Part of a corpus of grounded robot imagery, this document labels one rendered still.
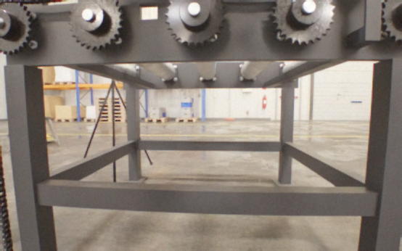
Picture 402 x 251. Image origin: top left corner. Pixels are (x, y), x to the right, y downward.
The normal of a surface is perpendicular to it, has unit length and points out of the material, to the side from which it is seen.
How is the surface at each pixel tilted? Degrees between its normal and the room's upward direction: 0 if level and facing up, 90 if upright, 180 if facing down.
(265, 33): 90
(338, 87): 90
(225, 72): 90
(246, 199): 90
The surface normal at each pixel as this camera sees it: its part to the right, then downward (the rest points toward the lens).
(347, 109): -0.07, 0.09
